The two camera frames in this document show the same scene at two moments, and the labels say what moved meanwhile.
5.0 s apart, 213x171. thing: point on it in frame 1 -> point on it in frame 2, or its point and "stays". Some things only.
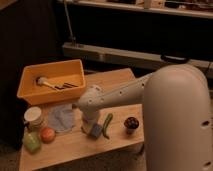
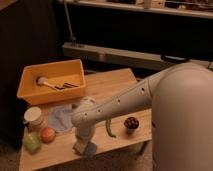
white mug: [32, 116] stays
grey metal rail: [134, 58] stays
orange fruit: [47, 135] stays
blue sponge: [96, 129] -> [91, 150]
